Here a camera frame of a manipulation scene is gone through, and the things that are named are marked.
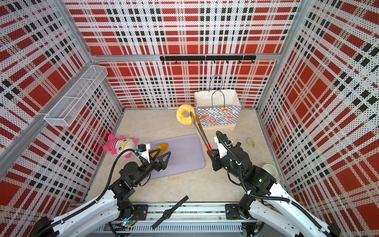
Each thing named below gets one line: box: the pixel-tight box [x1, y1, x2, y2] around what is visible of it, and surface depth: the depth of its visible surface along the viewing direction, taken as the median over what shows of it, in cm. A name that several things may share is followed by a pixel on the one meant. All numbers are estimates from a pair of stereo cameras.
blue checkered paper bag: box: [194, 74, 242, 133], surface depth 93 cm
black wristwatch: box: [151, 195, 190, 230], surface depth 75 cm
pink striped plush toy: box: [103, 134, 138, 159], surface depth 95 cm
